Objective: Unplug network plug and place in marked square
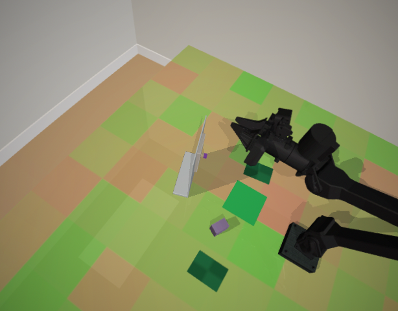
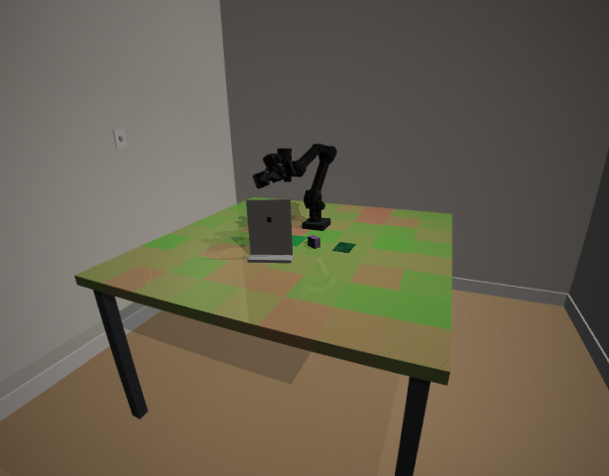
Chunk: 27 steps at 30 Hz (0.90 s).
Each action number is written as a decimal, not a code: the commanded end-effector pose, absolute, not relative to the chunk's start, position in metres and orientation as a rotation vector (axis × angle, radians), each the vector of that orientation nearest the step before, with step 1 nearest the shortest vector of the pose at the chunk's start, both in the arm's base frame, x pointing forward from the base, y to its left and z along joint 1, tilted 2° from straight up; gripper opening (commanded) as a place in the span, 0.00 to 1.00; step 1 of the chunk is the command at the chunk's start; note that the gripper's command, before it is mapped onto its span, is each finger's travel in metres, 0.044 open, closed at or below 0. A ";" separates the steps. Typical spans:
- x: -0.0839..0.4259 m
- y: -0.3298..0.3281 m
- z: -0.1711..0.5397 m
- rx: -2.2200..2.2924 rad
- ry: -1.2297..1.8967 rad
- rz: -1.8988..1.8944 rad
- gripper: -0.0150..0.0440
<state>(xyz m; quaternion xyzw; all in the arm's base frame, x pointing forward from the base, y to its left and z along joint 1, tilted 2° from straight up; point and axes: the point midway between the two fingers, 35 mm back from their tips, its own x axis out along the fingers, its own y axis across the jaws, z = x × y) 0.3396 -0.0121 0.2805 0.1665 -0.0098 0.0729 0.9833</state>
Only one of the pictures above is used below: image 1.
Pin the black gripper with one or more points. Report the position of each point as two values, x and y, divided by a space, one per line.
249 132

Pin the purple rectangular block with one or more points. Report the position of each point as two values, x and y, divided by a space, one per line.
219 226

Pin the green square mat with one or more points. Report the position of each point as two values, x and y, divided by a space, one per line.
244 202

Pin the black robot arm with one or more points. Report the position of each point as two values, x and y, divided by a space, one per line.
312 157

